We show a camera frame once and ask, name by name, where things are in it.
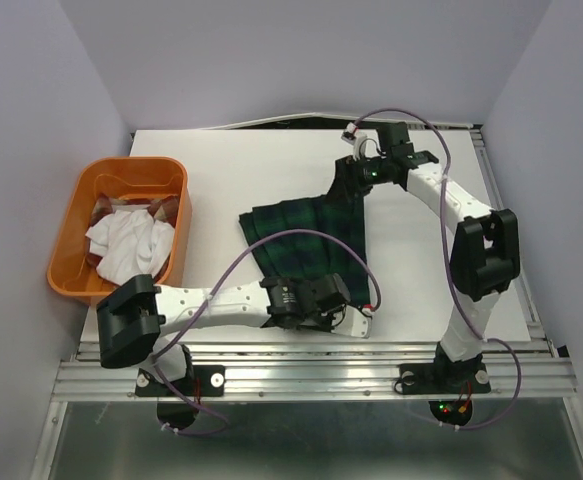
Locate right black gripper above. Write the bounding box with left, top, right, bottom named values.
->
left=322, top=151, right=391, bottom=205

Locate green plaid skirt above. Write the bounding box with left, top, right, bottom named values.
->
left=239, top=157, right=371, bottom=307

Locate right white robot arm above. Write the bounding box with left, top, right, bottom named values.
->
left=342, top=123, right=520, bottom=390

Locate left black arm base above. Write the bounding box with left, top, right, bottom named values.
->
left=134, top=365, right=229, bottom=437

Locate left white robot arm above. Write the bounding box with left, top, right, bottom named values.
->
left=96, top=274, right=350, bottom=369

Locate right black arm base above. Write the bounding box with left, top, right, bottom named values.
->
left=392, top=358, right=491, bottom=428

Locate red plaid skirt in bin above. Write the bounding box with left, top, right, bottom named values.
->
left=85, top=194, right=180, bottom=268

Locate white garment in bin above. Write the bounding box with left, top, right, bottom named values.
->
left=85, top=209, right=175, bottom=285

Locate orange plastic bin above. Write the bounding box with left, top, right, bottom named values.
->
left=46, top=156, right=193, bottom=307

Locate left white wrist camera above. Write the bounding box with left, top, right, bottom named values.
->
left=331, top=305, right=373, bottom=338

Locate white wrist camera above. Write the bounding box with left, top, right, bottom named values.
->
left=331, top=305, right=373, bottom=338
left=341, top=122, right=368, bottom=160

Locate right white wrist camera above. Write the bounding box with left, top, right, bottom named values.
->
left=341, top=122, right=368, bottom=160

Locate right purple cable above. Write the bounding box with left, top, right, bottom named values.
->
left=345, top=106, right=523, bottom=432

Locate aluminium rail frame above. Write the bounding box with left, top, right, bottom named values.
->
left=28, top=122, right=583, bottom=480

